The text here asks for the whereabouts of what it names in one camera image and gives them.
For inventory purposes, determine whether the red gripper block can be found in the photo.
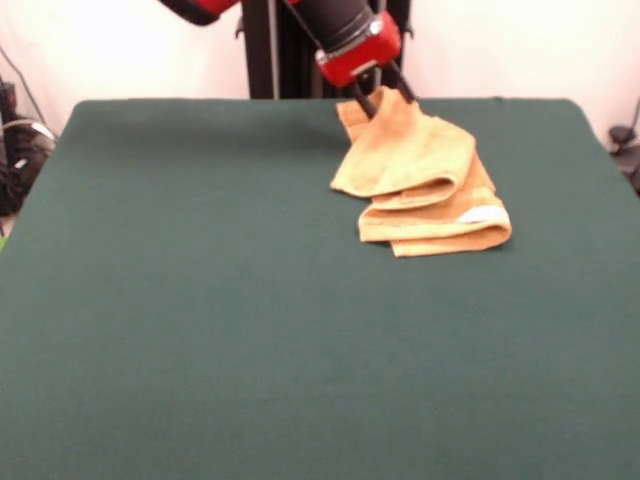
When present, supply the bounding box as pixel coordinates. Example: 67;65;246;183
314;10;420;122

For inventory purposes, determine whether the tan terry towel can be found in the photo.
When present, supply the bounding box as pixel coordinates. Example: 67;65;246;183
328;85;514;259

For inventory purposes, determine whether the dark green table cloth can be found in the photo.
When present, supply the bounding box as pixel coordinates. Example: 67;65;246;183
0;98;640;480

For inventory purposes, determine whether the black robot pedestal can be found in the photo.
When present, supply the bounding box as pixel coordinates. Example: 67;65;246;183
234;0;416;100

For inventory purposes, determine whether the grey pedestal leg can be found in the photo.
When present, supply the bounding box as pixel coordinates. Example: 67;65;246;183
608;124;640;194

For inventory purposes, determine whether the black and white cable heap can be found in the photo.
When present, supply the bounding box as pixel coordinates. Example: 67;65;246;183
0;117;57;217

